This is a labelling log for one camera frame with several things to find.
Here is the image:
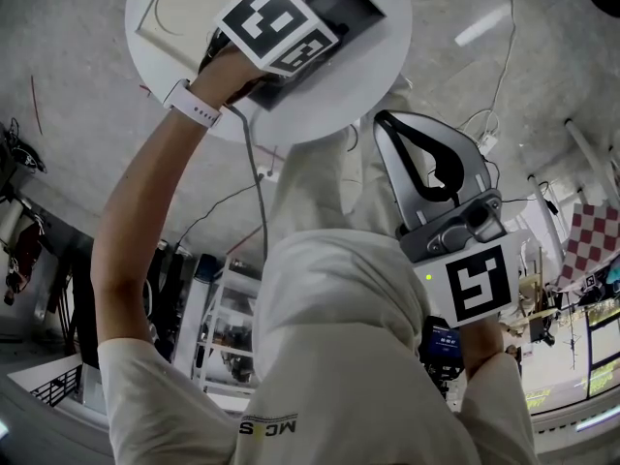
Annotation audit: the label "device with blue screen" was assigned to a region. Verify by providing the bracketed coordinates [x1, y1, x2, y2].
[421, 315, 462, 360]

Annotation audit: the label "thin black floor cable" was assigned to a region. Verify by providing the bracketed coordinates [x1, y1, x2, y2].
[174, 174, 266, 254]

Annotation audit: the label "red and white checkered board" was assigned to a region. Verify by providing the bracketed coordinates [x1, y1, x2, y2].
[555, 202, 620, 291]

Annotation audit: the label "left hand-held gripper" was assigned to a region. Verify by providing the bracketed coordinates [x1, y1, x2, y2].
[197, 0, 350, 85]

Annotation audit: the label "white wristwatch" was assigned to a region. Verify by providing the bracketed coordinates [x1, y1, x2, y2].
[161, 78, 224, 129]

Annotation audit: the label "white table leg frame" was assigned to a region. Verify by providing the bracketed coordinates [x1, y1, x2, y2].
[526, 117, 620, 241]

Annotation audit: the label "person's right forearm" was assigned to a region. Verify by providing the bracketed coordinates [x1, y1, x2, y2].
[458, 313, 506, 382]

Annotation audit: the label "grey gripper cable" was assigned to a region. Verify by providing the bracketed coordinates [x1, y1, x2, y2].
[226, 104, 270, 266]

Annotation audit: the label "white metal shelf rack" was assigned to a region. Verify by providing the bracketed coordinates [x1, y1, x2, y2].
[192, 254, 265, 399]

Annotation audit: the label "person's white shirt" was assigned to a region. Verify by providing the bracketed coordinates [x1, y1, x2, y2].
[96, 229, 540, 465]

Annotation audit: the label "person's left hand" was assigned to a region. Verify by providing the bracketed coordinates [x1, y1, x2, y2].
[189, 46, 265, 111]

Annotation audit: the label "white floor cable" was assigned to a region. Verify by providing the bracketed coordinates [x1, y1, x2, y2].
[454, 0, 518, 138]

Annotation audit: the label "person's beige trousers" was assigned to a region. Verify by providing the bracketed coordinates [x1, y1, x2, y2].
[266, 73, 430, 261]

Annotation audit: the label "person's left forearm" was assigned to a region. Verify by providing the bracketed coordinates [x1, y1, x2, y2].
[89, 105, 220, 358]

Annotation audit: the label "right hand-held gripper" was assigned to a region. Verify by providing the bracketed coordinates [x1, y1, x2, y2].
[372, 108, 523, 329]

